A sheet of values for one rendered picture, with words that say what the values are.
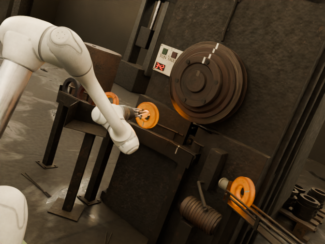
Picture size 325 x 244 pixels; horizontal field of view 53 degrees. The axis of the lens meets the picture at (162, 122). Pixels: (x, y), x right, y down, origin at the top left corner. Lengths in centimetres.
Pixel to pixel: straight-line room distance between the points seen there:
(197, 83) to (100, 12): 992
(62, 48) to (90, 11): 1087
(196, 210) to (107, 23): 988
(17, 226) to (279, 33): 155
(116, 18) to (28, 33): 986
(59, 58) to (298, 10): 129
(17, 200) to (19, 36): 54
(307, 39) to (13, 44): 140
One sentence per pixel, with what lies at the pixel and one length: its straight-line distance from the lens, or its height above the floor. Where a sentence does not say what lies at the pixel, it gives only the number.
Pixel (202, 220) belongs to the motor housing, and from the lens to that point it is 175.
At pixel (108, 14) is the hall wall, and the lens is 1132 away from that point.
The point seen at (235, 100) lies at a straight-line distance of 179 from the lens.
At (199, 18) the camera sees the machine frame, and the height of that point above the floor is 147.
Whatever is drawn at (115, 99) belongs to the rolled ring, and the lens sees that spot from 235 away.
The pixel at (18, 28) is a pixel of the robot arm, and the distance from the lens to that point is 124.
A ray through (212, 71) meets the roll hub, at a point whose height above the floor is 119.
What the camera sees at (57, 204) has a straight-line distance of 237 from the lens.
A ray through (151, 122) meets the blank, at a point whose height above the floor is 80.
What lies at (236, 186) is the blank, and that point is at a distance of 169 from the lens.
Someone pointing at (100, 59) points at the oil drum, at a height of 76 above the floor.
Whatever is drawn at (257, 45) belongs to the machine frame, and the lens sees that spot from 195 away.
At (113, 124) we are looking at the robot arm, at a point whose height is 85.
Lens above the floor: 125
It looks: 13 degrees down
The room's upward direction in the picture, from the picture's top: 20 degrees clockwise
